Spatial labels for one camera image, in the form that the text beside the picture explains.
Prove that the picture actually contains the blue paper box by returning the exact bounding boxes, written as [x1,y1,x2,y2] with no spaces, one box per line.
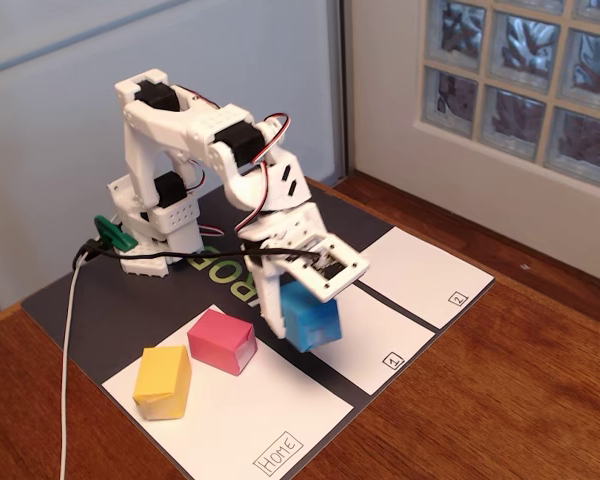
[279,279,342,354]

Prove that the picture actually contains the white cable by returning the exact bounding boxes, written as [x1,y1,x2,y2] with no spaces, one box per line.
[57,254,89,480]

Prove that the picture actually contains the white paper marked two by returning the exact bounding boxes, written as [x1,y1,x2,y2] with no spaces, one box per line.
[349,226,496,331]

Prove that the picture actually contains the white five-joint robot arm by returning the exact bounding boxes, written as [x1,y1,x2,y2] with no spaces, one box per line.
[107,68,312,279]

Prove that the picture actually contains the frosted door panel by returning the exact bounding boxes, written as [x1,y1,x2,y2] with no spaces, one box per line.
[0,0,339,311]

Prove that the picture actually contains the pink paper box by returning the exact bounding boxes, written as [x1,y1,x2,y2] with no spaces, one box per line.
[186,308,259,376]

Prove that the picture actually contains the grey metal door frame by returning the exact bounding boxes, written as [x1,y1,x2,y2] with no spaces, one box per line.
[326,0,355,185]

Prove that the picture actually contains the white paper marked home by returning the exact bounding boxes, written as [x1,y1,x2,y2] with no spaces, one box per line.
[101,303,355,480]

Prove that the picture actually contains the red white black servo wire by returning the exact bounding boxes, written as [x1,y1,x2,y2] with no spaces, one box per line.
[233,113,292,235]

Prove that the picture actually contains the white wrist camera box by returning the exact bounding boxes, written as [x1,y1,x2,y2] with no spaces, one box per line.
[282,234,371,305]

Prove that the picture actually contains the yellow paper box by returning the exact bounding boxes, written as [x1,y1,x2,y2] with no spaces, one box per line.
[132,344,193,421]

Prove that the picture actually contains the dark grey work mat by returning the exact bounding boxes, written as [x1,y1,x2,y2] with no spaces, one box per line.
[20,158,496,480]

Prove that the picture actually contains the black camera cable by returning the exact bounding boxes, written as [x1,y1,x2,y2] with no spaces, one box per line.
[72,238,331,271]

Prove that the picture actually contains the green plastic clamp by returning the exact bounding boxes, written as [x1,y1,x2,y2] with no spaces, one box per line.
[93,214,140,253]

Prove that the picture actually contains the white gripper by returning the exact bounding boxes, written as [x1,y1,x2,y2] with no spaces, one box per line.
[237,202,330,341]

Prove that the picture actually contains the white paper marked one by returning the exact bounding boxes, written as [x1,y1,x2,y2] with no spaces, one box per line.
[270,284,436,396]

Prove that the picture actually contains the glass block window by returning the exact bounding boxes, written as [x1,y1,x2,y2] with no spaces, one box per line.
[413,0,600,194]

